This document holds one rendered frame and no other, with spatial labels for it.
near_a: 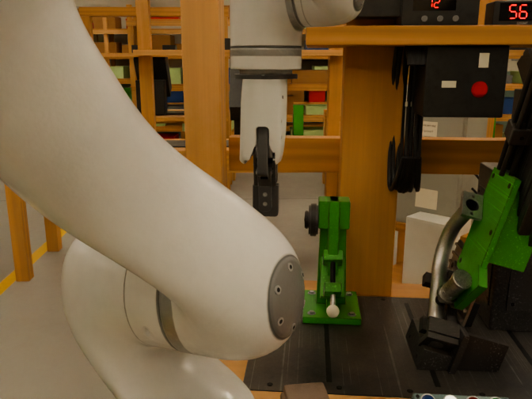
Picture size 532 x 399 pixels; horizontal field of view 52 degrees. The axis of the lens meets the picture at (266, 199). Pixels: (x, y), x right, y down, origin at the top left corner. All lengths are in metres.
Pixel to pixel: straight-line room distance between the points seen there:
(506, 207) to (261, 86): 0.56
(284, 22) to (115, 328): 0.36
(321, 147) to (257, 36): 0.83
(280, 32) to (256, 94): 0.07
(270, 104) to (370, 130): 0.74
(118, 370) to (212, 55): 0.94
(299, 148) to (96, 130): 1.11
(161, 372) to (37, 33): 0.34
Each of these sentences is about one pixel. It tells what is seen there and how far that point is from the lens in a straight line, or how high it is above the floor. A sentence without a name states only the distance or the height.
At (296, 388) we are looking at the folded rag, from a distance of 0.98.
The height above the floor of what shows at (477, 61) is 1.47.
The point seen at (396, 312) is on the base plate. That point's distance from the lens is 1.33.
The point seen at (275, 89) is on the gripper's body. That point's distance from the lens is 0.62.
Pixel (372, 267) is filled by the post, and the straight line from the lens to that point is 1.43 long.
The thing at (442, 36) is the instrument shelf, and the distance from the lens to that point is 1.23.
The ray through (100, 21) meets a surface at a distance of 10.70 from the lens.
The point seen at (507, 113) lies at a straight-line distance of 8.82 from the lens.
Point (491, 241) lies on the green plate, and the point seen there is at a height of 1.16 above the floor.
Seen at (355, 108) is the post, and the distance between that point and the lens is 1.33.
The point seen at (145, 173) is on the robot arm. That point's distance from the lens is 0.37.
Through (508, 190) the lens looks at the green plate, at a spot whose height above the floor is 1.25.
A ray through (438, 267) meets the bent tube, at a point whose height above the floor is 1.06.
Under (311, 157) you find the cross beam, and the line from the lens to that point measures 1.43.
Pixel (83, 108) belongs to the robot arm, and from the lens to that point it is 0.34.
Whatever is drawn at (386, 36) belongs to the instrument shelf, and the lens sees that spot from 1.21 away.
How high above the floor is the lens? 1.47
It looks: 14 degrees down
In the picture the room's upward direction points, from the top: straight up
